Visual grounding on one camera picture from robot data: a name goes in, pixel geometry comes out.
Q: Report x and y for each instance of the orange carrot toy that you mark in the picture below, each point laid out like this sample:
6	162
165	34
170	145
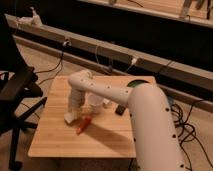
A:
83	125

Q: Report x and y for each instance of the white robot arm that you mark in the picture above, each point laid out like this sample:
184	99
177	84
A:
156	141

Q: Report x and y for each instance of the black office chair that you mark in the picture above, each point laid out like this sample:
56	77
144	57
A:
17	81

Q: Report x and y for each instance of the small black block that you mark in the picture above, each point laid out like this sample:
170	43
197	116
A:
120	110

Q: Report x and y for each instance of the wooden table board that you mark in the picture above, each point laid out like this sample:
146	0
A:
108	135

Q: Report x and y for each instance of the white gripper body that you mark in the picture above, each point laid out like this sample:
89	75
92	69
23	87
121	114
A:
75	101

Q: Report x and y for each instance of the green bowl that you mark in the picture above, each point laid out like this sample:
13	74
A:
135	83

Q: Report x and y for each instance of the white sponge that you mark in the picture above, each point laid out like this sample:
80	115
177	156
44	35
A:
70	117

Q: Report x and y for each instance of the clear plastic cup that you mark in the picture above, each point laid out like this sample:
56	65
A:
95	102

